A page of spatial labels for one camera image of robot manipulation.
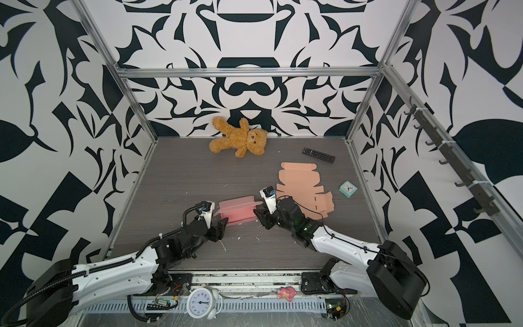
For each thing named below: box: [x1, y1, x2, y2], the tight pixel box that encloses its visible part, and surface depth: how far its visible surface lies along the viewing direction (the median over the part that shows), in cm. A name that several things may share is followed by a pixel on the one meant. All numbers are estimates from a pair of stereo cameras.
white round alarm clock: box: [183, 286, 223, 320], surface depth 70 cm
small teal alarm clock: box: [338, 180, 359, 199], surface depth 99 cm
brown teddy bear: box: [209, 116, 269, 159], surface depth 113 cm
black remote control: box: [302, 147, 336, 164], surface depth 113 cm
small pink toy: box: [277, 286, 297, 302], surface depth 72 cm
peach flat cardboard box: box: [276, 162, 335, 220], surface depth 103 cm
